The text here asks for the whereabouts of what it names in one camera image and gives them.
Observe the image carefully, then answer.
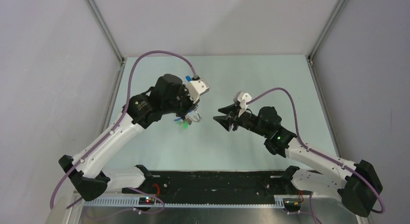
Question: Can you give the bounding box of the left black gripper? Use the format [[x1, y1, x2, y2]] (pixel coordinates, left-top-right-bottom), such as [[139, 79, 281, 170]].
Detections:
[[162, 84, 200, 120]]

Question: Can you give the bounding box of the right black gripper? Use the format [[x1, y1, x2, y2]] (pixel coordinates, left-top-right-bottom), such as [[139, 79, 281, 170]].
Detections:
[[213, 103, 269, 138]]

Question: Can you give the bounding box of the metal wire keyring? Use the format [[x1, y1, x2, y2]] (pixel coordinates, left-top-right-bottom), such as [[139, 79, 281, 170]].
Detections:
[[189, 110, 202, 122]]

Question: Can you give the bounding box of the green tagged key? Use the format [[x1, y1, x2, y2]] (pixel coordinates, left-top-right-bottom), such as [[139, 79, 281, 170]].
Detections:
[[181, 120, 190, 130]]

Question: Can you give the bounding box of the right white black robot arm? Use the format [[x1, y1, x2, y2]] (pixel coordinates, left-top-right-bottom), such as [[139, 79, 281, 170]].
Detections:
[[213, 104, 383, 217]]

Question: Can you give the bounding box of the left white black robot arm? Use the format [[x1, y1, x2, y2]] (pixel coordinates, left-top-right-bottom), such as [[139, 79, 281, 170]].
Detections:
[[59, 74, 209, 201]]

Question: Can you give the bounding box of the left electronics board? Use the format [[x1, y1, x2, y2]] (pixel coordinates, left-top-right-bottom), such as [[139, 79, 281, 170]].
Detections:
[[138, 196, 156, 206]]

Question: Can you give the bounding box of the electronics board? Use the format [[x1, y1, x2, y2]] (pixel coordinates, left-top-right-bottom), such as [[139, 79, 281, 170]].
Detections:
[[138, 196, 156, 206], [283, 200, 304, 212]]

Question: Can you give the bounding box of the right electronics board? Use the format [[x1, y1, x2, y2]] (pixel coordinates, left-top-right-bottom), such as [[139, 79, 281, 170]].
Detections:
[[283, 200, 304, 212]]

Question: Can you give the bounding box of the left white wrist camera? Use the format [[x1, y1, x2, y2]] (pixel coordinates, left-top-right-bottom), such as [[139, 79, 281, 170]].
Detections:
[[186, 79, 210, 104]]

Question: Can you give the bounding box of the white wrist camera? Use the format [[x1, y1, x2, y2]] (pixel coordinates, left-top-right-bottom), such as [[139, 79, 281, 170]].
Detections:
[[186, 79, 210, 104], [233, 91, 252, 117]]

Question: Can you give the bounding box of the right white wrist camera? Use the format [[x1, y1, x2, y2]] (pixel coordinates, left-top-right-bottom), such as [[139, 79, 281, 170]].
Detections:
[[233, 91, 252, 117]]

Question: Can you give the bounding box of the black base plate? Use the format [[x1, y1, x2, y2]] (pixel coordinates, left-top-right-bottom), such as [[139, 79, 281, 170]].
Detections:
[[138, 170, 299, 205]]

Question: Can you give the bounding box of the grey slotted cable duct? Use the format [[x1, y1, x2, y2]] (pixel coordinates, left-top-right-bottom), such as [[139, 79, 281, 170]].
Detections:
[[84, 196, 284, 209]]

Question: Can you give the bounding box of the left aluminium frame post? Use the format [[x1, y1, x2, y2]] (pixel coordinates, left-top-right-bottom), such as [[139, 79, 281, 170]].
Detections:
[[84, 0, 124, 65]]

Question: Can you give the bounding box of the aluminium frame post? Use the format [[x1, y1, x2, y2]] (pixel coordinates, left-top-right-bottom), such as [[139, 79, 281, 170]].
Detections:
[[307, 0, 349, 62], [84, 0, 124, 65]]

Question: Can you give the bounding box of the right aluminium frame post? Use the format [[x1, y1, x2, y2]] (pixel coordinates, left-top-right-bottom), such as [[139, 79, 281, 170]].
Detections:
[[307, 0, 349, 62]]

